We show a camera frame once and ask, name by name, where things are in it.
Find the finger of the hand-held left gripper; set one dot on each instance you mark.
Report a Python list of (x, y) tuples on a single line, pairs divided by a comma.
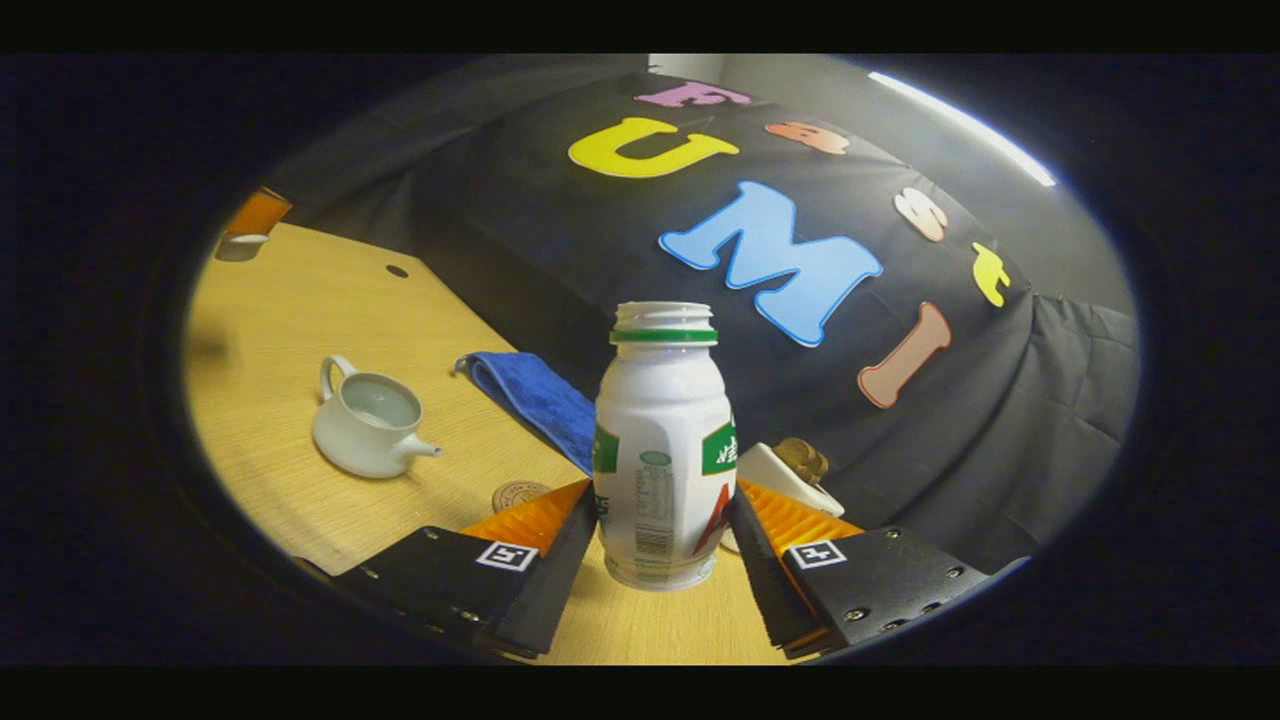
[(258, 212)]

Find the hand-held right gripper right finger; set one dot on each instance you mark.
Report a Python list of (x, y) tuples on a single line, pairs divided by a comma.
[(755, 570)]

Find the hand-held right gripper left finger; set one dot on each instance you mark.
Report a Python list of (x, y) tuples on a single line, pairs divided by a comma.
[(560, 570)]

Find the white teacup lid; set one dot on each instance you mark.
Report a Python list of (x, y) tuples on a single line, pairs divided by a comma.
[(243, 246)]

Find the round wooden coaster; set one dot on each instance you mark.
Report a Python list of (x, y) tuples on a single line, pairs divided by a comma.
[(518, 494)]

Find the white plastic water bottle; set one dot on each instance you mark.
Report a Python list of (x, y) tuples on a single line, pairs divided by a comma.
[(660, 440)]

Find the white ceramic teacup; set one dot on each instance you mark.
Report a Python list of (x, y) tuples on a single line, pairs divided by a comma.
[(350, 440)]

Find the white toaster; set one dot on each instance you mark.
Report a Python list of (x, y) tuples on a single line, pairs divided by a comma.
[(775, 472)]

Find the brown bread slice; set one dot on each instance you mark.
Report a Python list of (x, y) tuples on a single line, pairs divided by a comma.
[(800, 458)]

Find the blue towel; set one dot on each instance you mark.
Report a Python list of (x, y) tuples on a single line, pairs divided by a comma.
[(545, 400)]

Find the black backdrop cloth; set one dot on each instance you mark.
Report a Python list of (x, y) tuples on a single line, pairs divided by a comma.
[(600, 240)]

